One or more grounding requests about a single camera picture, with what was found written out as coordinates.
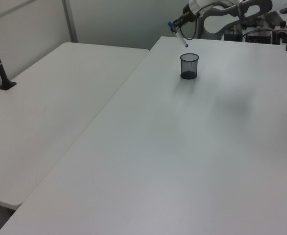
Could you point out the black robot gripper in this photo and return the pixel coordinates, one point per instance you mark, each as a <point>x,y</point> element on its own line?
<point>189,16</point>

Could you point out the black keyboard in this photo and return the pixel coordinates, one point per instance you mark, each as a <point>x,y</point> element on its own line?
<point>272,18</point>

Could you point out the white side table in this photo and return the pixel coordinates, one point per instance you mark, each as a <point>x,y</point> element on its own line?
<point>48,102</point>

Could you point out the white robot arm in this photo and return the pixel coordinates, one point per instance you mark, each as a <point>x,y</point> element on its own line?
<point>219,11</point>

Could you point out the black mesh pen cup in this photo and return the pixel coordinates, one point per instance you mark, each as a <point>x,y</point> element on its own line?
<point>189,69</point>

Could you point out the grey control box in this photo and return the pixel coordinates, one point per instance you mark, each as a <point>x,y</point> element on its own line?
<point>258,34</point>

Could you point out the black camera pole with foot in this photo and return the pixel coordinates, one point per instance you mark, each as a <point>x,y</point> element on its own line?
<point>0,71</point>

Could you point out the blue and white marker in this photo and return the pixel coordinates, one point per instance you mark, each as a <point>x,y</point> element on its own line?
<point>181,38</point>

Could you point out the dark computer mouse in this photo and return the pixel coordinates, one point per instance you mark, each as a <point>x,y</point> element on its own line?
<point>285,10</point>

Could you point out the emergency stop button box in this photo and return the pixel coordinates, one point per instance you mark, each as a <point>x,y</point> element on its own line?
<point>283,25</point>

